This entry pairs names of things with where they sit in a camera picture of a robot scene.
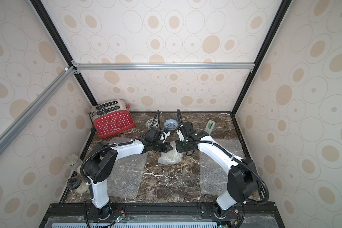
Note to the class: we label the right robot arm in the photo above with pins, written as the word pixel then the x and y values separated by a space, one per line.
pixel 244 183

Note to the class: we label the horizontal aluminium rail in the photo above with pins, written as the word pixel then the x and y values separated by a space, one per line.
pixel 165 66

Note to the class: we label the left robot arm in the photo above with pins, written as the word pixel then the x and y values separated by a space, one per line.
pixel 97 167

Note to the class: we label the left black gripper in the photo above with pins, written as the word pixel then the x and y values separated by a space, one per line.
pixel 166 148

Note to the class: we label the black right frame post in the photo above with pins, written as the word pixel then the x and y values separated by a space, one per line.
pixel 281 12

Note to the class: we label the blue white patterned bowl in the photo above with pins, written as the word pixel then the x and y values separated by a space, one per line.
pixel 171 124

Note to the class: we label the black left frame post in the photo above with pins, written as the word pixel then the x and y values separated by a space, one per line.
pixel 53 32

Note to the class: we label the red silver toaster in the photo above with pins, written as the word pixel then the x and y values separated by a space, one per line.
pixel 111 118

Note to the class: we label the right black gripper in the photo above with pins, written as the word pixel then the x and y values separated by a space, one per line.
pixel 181 146

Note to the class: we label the black frame post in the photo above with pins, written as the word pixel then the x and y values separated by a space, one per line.
pixel 281 12
pixel 53 32

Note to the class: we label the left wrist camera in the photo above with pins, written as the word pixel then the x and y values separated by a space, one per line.
pixel 164 134

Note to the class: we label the left diagonal aluminium rail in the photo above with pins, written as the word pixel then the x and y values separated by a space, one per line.
pixel 29 113

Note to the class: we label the black lid glass jar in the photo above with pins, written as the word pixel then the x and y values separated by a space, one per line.
pixel 77 185

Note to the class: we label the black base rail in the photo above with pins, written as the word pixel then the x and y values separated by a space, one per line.
pixel 161 215

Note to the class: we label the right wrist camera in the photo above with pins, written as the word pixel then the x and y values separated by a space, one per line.
pixel 180 135

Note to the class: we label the black white patterned bowl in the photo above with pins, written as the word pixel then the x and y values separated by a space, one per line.
pixel 152 123

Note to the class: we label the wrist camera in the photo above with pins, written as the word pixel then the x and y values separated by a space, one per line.
pixel 164 134
pixel 180 135

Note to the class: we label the bubble wrap sheet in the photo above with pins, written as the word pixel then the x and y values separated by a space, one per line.
pixel 125 179
pixel 171 157
pixel 213 179

